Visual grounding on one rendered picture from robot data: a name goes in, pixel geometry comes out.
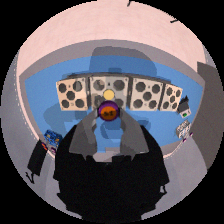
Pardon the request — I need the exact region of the blue tube rack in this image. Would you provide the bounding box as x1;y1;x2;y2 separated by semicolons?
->
44;130;62;146

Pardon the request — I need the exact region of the blue bench mat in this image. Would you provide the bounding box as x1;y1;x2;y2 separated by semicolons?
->
25;55;203;153

